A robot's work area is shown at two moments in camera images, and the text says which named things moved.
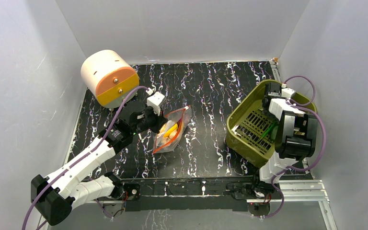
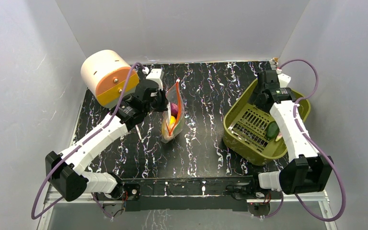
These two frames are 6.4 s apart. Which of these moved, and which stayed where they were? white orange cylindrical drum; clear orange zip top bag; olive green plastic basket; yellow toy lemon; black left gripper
Moved: yellow toy lemon; black left gripper; clear orange zip top bag
Stayed: white orange cylindrical drum; olive green plastic basket
